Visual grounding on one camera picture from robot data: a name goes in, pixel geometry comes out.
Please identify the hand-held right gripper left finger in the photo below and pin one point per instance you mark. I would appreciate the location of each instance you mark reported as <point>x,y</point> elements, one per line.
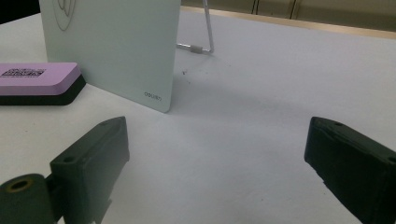
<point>90,161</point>

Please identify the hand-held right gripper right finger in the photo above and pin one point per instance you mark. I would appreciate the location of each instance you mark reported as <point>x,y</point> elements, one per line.
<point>355,161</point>

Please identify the purple whiteboard eraser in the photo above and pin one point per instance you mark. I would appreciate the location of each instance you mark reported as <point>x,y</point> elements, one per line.
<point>37,81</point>

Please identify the pale green glass whiteboard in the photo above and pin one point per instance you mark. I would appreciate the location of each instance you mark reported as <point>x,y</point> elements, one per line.
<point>109,49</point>

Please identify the white table cover sheet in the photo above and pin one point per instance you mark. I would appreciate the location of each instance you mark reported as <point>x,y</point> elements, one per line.
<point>249,93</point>

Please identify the wooden table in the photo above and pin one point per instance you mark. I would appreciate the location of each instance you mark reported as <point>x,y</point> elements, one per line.
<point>295,23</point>

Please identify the metal stand leg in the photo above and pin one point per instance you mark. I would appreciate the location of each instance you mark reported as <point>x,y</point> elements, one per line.
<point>210,31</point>

